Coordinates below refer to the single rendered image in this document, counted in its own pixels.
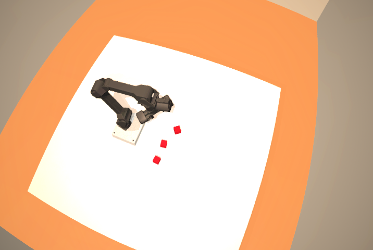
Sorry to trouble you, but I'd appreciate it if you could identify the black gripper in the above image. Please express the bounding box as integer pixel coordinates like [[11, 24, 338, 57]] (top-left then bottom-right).
[[136, 95, 170, 124]]

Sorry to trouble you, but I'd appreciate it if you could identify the red cube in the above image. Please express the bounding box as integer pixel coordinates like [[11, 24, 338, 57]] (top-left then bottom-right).
[[153, 156, 161, 164], [160, 140, 167, 148], [173, 126, 181, 134]]

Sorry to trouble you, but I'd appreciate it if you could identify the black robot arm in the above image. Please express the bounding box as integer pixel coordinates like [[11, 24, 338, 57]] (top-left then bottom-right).
[[90, 78, 172, 131]]

